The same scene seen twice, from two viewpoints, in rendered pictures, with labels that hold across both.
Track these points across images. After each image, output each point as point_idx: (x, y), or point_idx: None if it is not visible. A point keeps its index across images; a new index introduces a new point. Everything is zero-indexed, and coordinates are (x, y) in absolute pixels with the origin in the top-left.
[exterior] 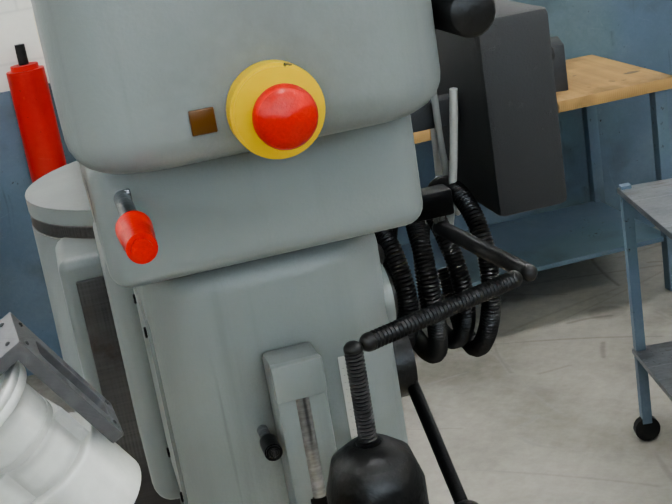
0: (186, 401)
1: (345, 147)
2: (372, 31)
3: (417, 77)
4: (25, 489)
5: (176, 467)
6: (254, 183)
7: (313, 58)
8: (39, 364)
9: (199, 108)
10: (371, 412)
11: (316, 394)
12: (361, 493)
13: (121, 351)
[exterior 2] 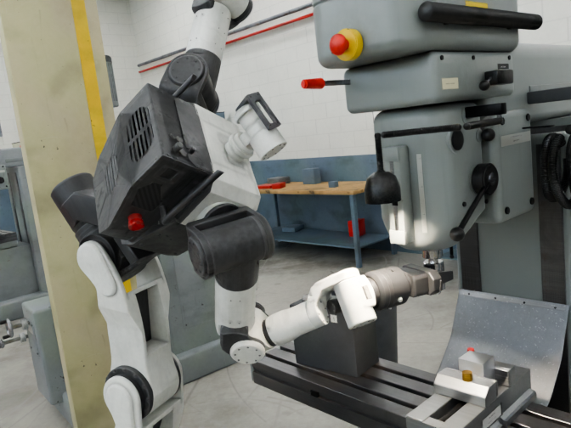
0: None
1: (409, 69)
2: (379, 18)
3: (396, 35)
4: (249, 137)
5: None
6: (382, 80)
7: (363, 28)
8: (251, 102)
9: None
10: (380, 160)
11: (394, 160)
12: (366, 184)
13: None
